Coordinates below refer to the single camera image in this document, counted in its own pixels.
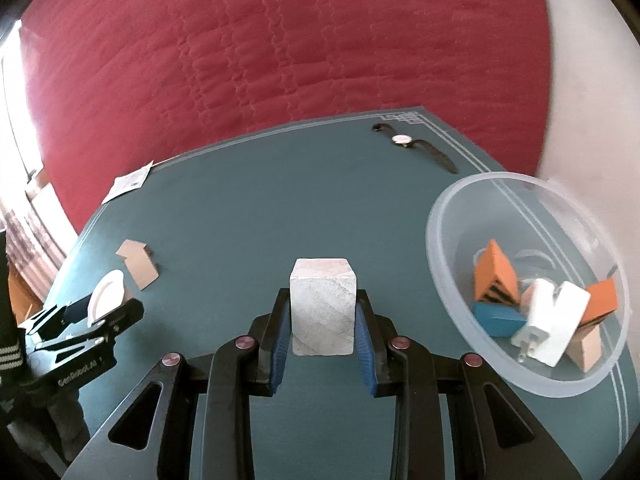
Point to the patterned curtain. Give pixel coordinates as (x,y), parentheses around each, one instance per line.
(30,245)

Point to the white power adapter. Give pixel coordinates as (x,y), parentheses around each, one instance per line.
(567,320)

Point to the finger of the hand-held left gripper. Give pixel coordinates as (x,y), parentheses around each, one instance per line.
(122,316)
(55,316)

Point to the white ceramic plate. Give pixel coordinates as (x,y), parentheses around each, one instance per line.
(107,292)

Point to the orange rectangular wooden block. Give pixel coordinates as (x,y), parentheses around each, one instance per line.
(602,300)

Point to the white plug charger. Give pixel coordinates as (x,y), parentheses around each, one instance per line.
(537,310)

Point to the red quilted blanket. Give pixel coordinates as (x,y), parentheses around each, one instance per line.
(250,60)

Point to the clear plastic bowl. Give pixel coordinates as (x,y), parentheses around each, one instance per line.
(450,240)

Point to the pale beige wooden block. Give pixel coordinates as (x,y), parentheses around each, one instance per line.
(586,350)

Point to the tan wooden wedge block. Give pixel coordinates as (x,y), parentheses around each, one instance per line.
(142,270)

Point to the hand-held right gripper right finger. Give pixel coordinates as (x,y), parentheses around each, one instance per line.
(362,355)

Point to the white marbled block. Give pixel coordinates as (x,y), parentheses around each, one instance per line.
(322,305)

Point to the blue triangular wooden block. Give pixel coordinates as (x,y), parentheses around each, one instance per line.
(495,319)

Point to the teal table cloth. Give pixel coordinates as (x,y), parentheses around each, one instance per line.
(300,185)

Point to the white paper sheet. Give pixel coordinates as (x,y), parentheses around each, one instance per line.
(125,183)

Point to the window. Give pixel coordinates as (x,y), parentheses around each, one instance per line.
(15,110)

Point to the orange striped wedge block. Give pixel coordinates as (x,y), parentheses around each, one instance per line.
(492,270)

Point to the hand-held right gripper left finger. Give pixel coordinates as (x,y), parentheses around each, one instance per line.
(282,355)

